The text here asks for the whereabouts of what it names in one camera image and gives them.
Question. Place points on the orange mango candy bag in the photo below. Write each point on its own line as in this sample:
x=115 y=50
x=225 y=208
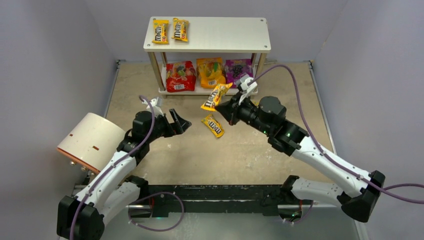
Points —
x=210 y=72

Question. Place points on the white cylinder with copper rim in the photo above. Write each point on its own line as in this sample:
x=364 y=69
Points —
x=92 y=142

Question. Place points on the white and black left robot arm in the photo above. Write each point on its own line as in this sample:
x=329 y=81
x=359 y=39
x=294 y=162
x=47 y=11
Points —
x=85 y=215

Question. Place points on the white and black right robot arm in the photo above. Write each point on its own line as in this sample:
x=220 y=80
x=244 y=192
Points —
x=353 y=189

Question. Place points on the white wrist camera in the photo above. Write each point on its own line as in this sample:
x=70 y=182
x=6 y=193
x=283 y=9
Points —
x=154 y=104
x=246 y=86

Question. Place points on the white two-tier shelf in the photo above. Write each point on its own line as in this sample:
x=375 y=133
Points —
x=221 y=35

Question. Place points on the purple grape candy bag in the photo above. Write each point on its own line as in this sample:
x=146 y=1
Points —
x=237 y=68

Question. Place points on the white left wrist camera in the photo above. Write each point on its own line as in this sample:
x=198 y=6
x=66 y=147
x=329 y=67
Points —
x=154 y=104

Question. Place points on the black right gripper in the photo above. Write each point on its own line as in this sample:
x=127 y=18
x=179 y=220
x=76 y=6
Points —
x=235 y=110

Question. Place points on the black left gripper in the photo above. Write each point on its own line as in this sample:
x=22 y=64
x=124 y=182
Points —
x=168 y=124

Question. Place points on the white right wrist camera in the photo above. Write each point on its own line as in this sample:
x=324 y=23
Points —
x=246 y=86

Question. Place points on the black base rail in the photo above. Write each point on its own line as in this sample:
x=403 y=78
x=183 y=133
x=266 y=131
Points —
x=265 y=199

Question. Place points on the red mixed fruit candy bag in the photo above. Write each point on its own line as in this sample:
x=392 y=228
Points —
x=180 y=77

